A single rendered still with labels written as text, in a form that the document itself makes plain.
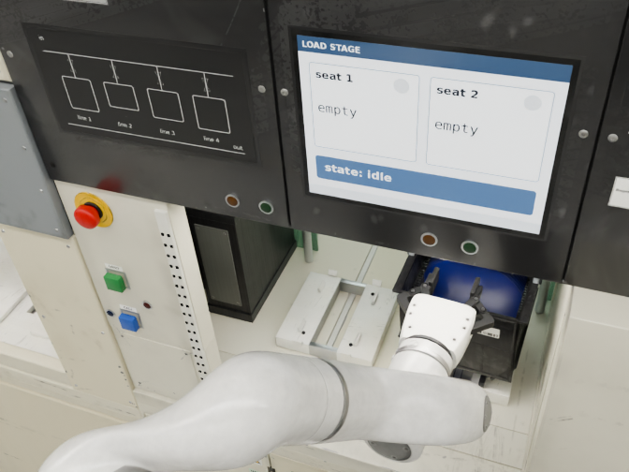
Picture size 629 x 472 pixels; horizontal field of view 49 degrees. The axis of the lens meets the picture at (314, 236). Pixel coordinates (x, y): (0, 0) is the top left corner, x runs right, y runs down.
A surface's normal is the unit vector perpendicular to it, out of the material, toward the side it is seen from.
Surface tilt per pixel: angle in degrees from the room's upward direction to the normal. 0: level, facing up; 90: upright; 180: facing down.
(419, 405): 40
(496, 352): 93
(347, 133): 90
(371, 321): 0
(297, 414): 77
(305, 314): 0
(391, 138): 90
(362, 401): 69
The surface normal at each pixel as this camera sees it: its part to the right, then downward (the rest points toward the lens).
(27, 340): -0.06, -0.75
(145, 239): -0.36, 0.63
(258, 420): 0.45, 0.00
